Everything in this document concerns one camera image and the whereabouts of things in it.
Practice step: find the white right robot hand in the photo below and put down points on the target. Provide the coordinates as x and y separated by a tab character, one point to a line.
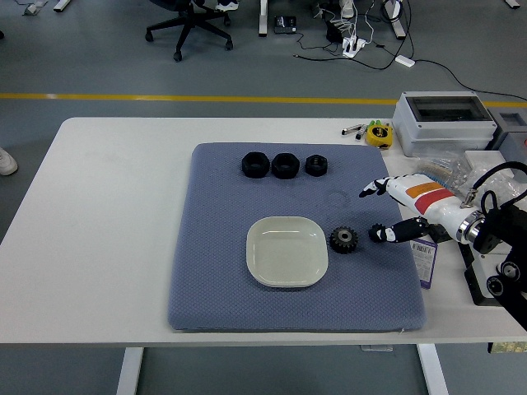
428	197

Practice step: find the small black gear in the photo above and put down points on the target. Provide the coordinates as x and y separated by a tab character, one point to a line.
374	233

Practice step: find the large black gear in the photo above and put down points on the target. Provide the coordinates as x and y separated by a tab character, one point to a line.
343	240

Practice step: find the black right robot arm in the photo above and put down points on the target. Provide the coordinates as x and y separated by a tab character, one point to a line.
490	238

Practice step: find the grey control box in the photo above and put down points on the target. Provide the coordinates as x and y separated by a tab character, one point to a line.
514	144

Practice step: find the small black hex nut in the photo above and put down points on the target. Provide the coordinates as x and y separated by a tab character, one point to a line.
316	165

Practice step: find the large black hex nut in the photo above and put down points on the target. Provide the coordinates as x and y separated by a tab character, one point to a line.
255	165
285	166

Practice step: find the bag of blue resistors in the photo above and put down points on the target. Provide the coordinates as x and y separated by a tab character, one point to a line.
436	164

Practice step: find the purple label card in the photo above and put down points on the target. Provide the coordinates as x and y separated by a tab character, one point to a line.
424	263

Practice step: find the clear plastic parts bag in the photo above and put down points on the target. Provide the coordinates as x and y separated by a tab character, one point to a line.
504	181

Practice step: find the yellow tape measure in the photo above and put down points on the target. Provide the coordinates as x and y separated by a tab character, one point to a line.
379	136

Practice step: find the white power adapter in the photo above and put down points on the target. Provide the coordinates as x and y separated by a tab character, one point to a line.
404	61

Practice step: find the white square plate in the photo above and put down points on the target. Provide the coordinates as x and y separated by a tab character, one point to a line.
286	253

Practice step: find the white power strip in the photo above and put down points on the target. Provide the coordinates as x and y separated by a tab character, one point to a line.
354	46

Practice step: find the green circuit board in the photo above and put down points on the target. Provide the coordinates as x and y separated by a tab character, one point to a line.
510	347

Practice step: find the white table leg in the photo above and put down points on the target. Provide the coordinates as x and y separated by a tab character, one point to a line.
129	370
432	370

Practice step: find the white desk leg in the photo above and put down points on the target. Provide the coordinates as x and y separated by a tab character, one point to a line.
396	20
263	18
512	3
62	5

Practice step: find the black power brick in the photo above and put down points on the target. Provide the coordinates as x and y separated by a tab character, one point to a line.
333	32

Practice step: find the person's white shoe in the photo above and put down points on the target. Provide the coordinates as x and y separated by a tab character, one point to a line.
347	8
227	4

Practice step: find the blue-grey padded mat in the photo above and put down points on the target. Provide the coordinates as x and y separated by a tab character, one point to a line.
214	247

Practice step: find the black device with screen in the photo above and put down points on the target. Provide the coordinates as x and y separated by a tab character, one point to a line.
285	24

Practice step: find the black office chair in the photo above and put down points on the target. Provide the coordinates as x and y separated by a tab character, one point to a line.
187	22

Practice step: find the person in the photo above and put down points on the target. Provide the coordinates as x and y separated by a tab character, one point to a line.
7	162

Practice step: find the grey electrical enclosure box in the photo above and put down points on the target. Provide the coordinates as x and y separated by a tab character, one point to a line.
440	131

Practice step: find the black metal bracket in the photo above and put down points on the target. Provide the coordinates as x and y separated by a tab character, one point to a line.
473	284

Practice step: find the white under-table bracket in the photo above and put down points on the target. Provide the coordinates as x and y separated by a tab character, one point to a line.
376	348

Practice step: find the grey floor bracket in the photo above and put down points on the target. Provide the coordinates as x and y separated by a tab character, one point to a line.
31	9

